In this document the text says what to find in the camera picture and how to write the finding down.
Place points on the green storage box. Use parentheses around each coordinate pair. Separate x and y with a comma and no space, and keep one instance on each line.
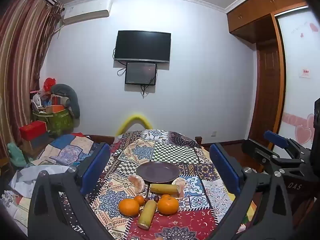
(58,122)

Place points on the dark round plate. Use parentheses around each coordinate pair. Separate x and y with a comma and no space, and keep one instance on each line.
(158,172)

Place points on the white papers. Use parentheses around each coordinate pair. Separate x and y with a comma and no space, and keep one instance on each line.
(17,207)

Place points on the grey pillow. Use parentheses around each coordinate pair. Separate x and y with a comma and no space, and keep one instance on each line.
(73,100)

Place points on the wooden bed frame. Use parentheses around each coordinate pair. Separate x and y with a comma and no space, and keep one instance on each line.
(100,138)

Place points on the wooden wardrobe cabinet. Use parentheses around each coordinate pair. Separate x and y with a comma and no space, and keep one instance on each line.
(250,12)

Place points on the patchwork tablecloth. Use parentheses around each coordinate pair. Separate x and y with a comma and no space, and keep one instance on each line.
(162,147)

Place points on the patchwork blanket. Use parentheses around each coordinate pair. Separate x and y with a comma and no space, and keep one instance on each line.
(67,150)

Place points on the black wall television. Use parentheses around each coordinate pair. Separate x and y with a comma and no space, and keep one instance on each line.
(142,45)

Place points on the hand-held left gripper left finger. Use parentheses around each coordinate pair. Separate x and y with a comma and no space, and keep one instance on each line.
(95,166)

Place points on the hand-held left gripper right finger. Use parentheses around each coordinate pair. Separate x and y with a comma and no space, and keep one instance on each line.
(223,167)

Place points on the small orange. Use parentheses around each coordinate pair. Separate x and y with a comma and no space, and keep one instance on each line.
(140,200)

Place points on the peeled pomelo segment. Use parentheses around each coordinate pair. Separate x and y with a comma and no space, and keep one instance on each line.
(137,183)

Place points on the white cloth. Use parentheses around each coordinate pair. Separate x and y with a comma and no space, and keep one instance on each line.
(30,177)

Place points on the orange box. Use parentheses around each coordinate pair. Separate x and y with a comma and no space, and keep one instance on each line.
(57,109)

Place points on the red door sticker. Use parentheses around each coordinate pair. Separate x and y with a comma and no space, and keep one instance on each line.
(305,73)

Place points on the white air conditioner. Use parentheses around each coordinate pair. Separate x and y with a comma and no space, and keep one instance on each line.
(87,12)

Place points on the large orange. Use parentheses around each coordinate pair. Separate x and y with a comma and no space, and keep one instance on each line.
(168,205)
(128,207)

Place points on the wooden door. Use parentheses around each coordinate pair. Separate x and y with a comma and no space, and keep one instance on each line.
(268,92)

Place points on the green plastic bag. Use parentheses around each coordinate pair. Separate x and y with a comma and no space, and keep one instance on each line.
(16,153)

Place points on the yellow banana piece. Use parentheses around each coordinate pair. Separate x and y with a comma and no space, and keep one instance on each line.
(147,213)
(163,189)

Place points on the small black monitor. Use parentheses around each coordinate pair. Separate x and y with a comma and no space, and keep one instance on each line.
(140,73)

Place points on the striped curtain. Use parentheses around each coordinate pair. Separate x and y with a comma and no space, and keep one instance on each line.
(22,55)

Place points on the red plastic bag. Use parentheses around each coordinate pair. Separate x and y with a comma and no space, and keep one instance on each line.
(49,83)

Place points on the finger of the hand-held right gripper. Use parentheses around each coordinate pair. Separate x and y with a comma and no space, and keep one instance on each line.
(260,152)
(276,138)

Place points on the red box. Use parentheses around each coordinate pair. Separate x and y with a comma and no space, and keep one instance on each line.
(32,130)

